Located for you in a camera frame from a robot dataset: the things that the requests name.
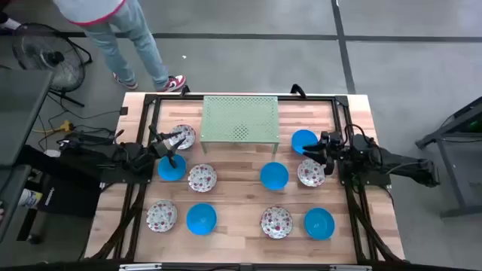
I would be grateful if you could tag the blue plastic mini bowl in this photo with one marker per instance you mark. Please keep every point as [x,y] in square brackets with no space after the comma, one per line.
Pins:
[300,137]
[169,174]
[319,223]
[274,175]
[201,219]

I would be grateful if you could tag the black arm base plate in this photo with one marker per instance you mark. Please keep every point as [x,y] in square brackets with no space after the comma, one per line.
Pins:
[376,182]
[124,180]

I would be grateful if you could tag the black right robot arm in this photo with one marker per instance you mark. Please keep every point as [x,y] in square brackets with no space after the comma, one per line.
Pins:
[399,162]

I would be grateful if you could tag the black floor fan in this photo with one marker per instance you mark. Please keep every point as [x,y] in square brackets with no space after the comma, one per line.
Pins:
[55,57]

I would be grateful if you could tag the green perforated metal rack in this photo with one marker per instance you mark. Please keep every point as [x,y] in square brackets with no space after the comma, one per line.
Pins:
[226,116]

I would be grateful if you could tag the grey side table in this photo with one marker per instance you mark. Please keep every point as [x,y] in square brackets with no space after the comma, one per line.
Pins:
[19,113]

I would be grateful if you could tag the yellow power plug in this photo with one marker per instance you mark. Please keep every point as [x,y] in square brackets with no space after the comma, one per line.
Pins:
[67,126]

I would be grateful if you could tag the white labelled bottle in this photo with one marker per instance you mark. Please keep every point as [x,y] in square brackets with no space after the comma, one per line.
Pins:
[28,197]

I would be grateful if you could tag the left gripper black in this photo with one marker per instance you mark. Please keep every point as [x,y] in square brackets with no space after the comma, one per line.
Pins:
[161,148]

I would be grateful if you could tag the silver metal bracket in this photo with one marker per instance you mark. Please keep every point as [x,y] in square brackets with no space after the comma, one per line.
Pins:
[139,267]
[350,268]

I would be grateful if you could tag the person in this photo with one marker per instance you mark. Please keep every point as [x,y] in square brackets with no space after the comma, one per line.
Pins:
[86,9]

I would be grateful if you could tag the black aluminium table frame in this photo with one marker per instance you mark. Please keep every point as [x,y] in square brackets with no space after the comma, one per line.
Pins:
[177,97]

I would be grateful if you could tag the small white object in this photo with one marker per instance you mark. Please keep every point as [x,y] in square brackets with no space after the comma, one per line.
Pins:
[52,153]

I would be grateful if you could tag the small black square block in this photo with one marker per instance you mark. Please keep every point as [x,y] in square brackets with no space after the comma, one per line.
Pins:
[124,111]

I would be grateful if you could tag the black case white print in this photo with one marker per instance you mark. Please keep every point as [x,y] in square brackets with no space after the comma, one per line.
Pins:
[71,199]

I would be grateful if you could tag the red bowl floral inside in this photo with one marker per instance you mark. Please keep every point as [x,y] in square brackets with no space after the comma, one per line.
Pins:
[162,215]
[191,132]
[276,222]
[309,175]
[202,178]

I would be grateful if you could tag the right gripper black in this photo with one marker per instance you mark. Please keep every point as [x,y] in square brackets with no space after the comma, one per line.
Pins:
[330,148]

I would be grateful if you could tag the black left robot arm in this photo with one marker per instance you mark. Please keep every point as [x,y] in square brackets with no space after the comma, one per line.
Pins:
[132,156]

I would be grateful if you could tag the dark grey metal cart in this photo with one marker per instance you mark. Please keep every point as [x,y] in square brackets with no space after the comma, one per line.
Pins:
[453,177]

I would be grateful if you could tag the black flat control box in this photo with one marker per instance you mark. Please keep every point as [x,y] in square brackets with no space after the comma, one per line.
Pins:
[81,154]

